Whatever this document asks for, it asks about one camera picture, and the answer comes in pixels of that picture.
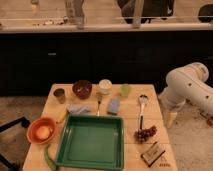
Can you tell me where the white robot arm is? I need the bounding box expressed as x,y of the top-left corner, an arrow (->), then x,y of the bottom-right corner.
158,62 -> 213,127

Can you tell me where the black chair leg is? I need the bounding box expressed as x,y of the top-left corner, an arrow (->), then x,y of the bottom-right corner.
0,117 -> 30,171

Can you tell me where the green bean pod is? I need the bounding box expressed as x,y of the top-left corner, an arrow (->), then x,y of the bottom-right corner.
44,145 -> 57,171

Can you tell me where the metal spoon black handle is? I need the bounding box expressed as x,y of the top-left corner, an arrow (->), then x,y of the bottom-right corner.
139,94 -> 148,129

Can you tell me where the bunch of grapes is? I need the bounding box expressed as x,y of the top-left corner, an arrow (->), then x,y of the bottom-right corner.
134,126 -> 157,143

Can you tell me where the purple bowl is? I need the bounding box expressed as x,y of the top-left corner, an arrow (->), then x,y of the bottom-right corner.
72,80 -> 92,100

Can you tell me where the black and tan box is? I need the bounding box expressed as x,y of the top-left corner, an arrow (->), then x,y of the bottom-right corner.
141,142 -> 165,167

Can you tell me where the orange bowl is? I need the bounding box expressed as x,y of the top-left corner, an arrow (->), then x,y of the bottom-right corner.
27,117 -> 56,144

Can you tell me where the egg-like white ball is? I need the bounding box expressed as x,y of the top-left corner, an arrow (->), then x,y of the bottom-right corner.
36,126 -> 50,140

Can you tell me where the dish brush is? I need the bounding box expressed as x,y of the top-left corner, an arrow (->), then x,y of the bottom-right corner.
96,92 -> 103,116

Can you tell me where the blue cloth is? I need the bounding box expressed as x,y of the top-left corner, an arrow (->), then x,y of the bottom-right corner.
66,104 -> 91,115

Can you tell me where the green baking tray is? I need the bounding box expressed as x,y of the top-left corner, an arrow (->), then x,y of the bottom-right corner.
55,116 -> 124,171

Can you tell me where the metal cup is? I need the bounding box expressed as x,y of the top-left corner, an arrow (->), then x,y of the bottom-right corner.
53,88 -> 66,104

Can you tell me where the yellow banana piece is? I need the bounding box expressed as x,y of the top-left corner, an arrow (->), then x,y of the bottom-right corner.
56,112 -> 68,124

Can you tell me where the white cup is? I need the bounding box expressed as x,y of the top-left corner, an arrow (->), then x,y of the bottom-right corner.
99,79 -> 112,95

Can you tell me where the blue sponge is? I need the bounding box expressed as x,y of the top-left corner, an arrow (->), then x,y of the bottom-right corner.
107,98 -> 120,115

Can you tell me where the green plastic cup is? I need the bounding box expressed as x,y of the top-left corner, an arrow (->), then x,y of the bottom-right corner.
120,84 -> 131,98

